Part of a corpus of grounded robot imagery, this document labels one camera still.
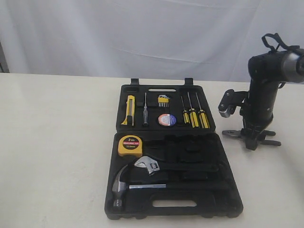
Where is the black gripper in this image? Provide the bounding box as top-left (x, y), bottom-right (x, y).
top-left (239, 97), bottom-right (275, 150)

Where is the combination pliers orange black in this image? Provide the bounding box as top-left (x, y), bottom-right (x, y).
top-left (222, 129), bottom-right (281, 146)

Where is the black electrical tape roll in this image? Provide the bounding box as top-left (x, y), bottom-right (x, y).
top-left (158, 114), bottom-right (177, 126)

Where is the black plastic tool case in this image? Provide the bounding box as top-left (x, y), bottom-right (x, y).
top-left (104, 78), bottom-right (243, 220)

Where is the yellow tape measure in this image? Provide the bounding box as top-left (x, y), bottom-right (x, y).
top-left (118, 135), bottom-right (143, 157)

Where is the yellow utility knife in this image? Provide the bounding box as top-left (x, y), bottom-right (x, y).
top-left (121, 95), bottom-right (135, 126)

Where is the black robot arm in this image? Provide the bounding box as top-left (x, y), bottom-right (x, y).
top-left (240, 48), bottom-right (304, 150)

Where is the right yellow black screwdriver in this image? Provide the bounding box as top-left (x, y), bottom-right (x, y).
top-left (196, 93), bottom-right (210, 129)

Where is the middle yellow black screwdriver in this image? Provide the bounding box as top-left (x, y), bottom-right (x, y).
top-left (187, 92), bottom-right (199, 128)

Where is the small yellow black screwdriver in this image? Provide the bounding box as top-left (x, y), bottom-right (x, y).
top-left (180, 96), bottom-right (190, 124)

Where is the hex key set yellow holder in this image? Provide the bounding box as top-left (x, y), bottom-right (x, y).
top-left (158, 95), bottom-right (170, 107)

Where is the clear voltage tester screwdriver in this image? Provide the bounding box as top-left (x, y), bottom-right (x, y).
top-left (143, 92), bottom-right (149, 126)

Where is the white backdrop curtain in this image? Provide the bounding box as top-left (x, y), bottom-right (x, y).
top-left (0, 0), bottom-right (304, 82)

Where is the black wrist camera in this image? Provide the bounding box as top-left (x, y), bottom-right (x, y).
top-left (218, 89), bottom-right (248, 118)

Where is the adjustable wrench black handle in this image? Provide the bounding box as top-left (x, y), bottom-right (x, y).
top-left (134, 156), bottom-right (219, 176)

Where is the claw hammer black handle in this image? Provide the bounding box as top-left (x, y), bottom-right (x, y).
top-left (112, 165), bottom-right (229, 209)

